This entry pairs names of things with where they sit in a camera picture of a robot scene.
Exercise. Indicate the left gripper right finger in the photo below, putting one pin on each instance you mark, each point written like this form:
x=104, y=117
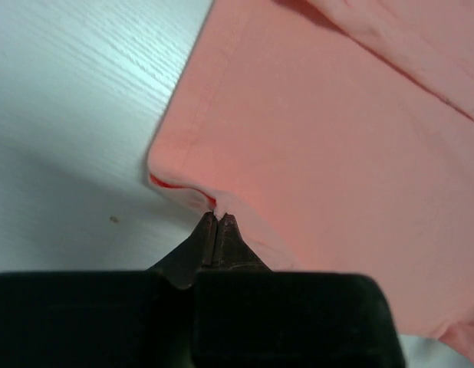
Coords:
x=230, y=252

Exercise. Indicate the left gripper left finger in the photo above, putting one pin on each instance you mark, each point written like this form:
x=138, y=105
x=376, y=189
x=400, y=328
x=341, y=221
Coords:
x=180, y=265

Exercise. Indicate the pink t shirt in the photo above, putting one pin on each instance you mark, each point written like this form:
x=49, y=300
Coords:
x=340, y=134

